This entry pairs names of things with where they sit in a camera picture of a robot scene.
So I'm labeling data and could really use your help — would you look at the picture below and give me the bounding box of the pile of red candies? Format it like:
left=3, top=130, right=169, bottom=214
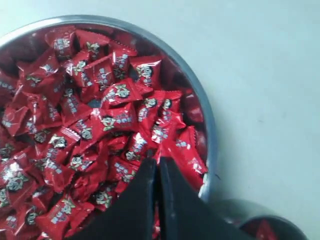
left=0, top=25, right=208, bottom=240

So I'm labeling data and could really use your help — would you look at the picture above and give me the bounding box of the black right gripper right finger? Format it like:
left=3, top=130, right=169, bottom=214
left=158, top=157, right=252, bottom=240

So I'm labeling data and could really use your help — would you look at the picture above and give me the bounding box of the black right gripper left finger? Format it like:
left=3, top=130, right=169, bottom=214
left=69, top=158, right=157, bottom=240

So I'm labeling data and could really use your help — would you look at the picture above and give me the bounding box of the red candy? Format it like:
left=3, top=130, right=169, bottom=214
left=252, top=220, right=278, bottom=240

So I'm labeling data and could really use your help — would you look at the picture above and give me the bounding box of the steel bowl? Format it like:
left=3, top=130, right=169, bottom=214
left=0, top=15, right=218, bottom=203

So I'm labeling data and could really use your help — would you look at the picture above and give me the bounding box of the steel cup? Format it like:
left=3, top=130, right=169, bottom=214
left=220, top=199, right=307, bottom=240

